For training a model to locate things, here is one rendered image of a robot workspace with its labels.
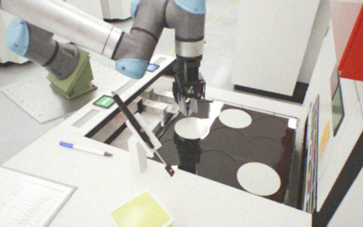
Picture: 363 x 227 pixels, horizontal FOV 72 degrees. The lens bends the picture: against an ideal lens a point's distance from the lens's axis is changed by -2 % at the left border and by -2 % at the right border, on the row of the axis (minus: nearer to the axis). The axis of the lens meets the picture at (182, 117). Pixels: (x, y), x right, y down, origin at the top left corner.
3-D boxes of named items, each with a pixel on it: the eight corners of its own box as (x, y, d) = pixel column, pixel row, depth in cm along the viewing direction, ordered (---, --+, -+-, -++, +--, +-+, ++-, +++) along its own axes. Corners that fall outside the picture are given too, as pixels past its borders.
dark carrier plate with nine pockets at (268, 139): (295, 122, 79) (295, 120, 78) (282, 210, 53) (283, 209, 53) (193, 98, 90) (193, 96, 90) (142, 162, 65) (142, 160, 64)
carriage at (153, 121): (179, 105, 94) (179, 98, 92) (121, 174, 67) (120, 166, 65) (160, 100, 96) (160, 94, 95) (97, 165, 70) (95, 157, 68)
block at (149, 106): (168, 111, 86) (168, 103, 84) (164, 116, 83) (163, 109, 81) (148, 106, 88) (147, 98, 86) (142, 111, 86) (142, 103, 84)
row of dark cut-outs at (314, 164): (317, 101, 79) (319, 94, 77) (313, 216, 46) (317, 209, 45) (314, 100, 79) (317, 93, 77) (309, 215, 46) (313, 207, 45)
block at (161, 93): (178, 99, 91) (178, 93, 90) (174, 104, 89) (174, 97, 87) (159, 95, 94) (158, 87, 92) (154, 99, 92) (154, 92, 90)
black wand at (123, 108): (107, 94, 44) (111, 92, 43) (111, 91, 45) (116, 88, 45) (169, 177, 50) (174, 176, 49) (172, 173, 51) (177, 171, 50)
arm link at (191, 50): (172, 33, 66) (202, 31, 67) (172, 50, 69) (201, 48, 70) (177, 43, 60) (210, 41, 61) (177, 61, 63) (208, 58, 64)
